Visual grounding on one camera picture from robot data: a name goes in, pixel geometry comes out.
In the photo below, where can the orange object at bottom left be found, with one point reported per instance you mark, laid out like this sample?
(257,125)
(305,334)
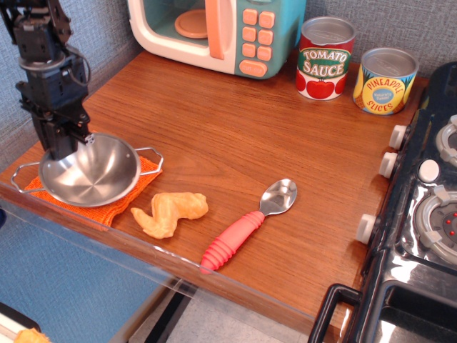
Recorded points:
(31,336)

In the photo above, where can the clear acrylic table guard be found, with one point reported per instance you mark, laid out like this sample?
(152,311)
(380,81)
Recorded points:
(258,286)

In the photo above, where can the plastic toy chicken wing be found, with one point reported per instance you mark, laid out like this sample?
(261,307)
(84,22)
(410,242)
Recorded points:
(167,209)

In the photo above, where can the red-handled metal spoon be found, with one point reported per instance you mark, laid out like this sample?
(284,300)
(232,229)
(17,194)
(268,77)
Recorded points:
(277,199)

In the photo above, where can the teal toy microwave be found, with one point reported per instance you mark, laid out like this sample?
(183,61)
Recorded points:
(245,38)

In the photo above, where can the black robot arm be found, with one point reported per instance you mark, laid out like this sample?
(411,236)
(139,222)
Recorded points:
(40,29)

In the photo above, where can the orange knitted cloth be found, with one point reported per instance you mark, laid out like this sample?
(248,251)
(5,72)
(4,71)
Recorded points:
(106,213)

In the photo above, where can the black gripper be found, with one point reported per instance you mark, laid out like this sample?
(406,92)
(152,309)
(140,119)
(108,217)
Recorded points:
(53,94)

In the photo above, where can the black toy stove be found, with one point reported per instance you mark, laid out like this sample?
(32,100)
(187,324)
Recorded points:
(408,291)

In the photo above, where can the pineapple slices can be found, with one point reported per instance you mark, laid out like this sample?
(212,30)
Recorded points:
(385,79)

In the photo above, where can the tomato sauce can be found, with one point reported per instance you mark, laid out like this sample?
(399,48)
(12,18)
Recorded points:
(324,55)

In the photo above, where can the small steel two-handled skillet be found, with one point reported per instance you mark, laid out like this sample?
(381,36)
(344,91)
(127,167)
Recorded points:
(98,173)

